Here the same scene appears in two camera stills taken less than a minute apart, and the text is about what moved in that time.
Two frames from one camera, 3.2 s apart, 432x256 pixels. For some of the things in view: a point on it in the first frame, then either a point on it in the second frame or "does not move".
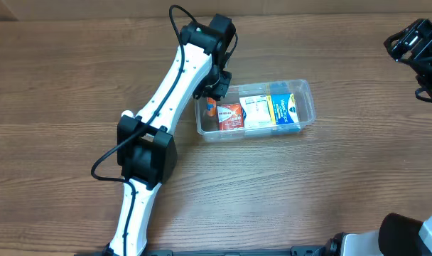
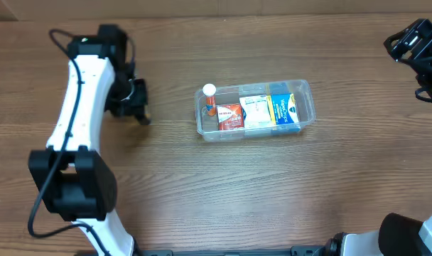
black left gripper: [213, 92] -> [138, 98]
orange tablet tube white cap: [211, 107] does not move
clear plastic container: [261, 109] does not move
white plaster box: [256, 111] does not move
